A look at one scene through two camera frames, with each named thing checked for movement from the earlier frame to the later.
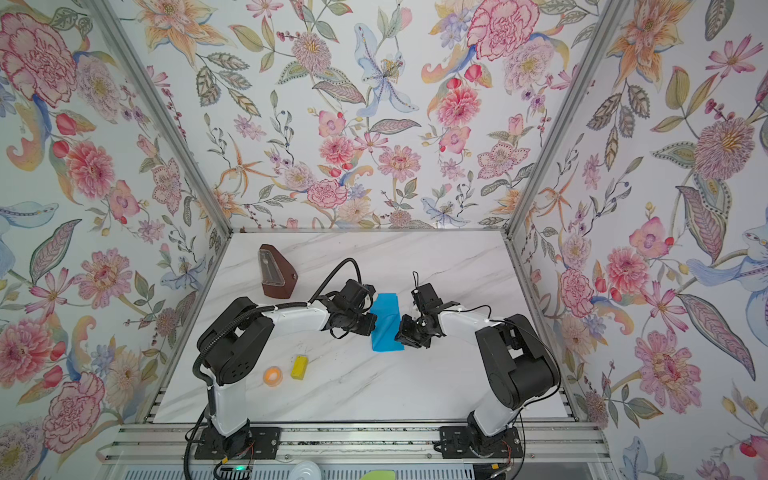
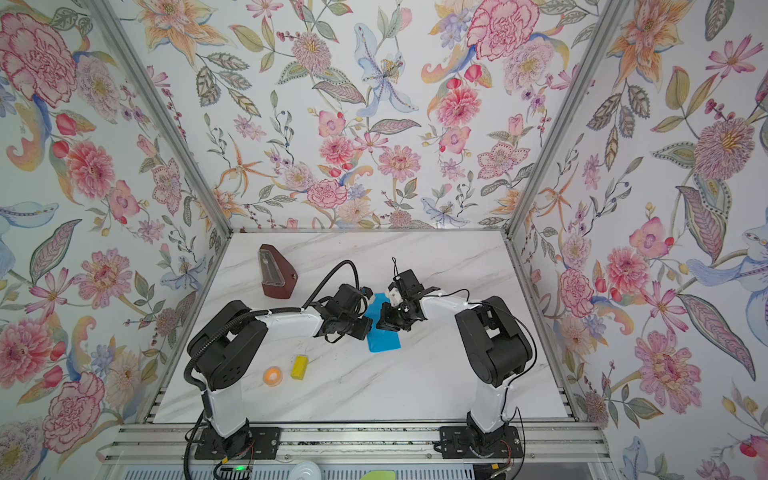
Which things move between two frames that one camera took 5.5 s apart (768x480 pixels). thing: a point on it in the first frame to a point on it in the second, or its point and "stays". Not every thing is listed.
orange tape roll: [272, 376] stays
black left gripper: [370, 320] stays
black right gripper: [406, 336] to [386, 320]
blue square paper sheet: [388, 325] stays
